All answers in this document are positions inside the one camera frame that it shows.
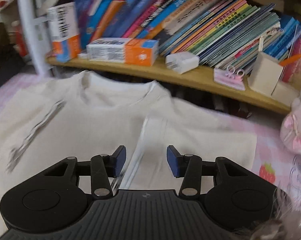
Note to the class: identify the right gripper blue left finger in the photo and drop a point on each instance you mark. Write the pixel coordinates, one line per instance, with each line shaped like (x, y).
(103, 167)

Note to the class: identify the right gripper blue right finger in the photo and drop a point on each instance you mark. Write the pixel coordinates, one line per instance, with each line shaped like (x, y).
(189, 168)

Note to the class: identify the cream t-shirt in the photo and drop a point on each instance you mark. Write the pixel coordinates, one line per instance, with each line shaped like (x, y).
(95, 119)

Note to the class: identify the wooden lower shelf board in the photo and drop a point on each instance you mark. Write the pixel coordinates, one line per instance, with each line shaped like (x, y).
(200, 78)

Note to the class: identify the pink checkered desk mat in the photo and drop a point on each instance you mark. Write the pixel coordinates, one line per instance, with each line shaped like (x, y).
(278, 159)

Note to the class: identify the white charger adapter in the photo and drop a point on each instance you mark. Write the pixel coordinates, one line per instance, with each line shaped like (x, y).
(182, 62)

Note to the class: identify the pink white bunny plush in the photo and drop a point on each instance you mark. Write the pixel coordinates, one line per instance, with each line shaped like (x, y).
(290, 132)

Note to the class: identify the cream pen holder box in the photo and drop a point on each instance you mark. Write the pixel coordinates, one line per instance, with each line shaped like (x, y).
(265, 74)

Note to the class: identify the flat orange white usmile box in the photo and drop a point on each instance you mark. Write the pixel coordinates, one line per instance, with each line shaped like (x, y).
(124, 50)

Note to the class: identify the upright usmile box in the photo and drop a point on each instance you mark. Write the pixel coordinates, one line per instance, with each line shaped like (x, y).
(63, 25)

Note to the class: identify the row of leaning books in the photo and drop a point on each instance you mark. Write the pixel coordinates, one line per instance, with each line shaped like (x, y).
(221, 33)

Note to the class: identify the red book stack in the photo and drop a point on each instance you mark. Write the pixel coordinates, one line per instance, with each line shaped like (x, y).
(294, 67)

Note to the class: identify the white shelf post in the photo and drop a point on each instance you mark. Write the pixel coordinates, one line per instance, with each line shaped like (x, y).
(36, 36)

